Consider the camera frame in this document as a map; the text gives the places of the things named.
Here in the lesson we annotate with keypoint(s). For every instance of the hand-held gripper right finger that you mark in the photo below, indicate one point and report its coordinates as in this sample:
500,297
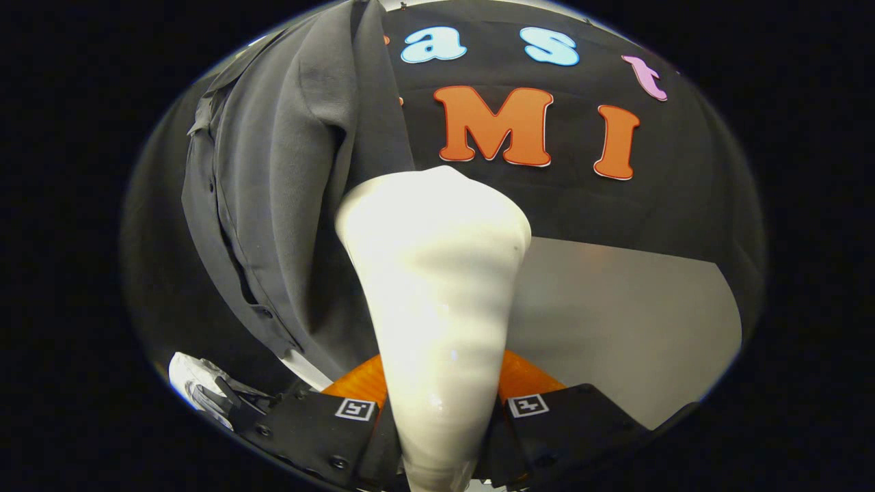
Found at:
581,430

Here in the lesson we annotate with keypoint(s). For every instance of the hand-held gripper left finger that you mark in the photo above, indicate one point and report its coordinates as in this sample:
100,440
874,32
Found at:
307,430

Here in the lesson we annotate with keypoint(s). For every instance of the white garment steamer head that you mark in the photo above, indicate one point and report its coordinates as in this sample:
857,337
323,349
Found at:
437,287

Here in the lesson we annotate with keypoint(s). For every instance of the dark grey button shirt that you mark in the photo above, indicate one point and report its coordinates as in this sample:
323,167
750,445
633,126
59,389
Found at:
287,191

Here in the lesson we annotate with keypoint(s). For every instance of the white garment steamer base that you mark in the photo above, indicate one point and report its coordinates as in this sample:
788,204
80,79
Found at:
195,379

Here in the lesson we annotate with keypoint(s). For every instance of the grey low cabinet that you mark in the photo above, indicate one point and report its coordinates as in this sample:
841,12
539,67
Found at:
629,321

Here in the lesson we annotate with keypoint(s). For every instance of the black backdrop cloth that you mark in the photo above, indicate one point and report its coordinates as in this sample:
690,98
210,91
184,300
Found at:
615,205

